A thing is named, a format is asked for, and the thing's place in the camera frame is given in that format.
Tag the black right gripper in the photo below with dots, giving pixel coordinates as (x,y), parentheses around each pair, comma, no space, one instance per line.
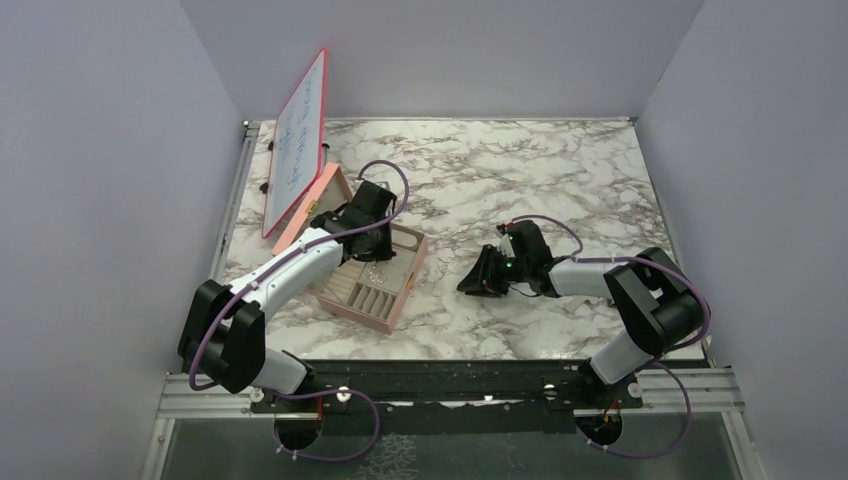
(481,280)

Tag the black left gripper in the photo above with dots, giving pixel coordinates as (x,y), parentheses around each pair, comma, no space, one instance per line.
(384,253)

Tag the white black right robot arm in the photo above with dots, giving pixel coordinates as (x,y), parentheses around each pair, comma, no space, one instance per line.
(660,308)

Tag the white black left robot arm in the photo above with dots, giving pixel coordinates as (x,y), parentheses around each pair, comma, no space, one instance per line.
(224,339)

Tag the crystal drop earring upper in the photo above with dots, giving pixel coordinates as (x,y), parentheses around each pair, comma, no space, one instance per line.
(376,274)

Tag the pink framed whiteboard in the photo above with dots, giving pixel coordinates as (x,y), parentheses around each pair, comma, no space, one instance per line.
(297,146)

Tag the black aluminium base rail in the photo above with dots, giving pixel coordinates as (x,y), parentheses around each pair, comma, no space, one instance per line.
(357,398)

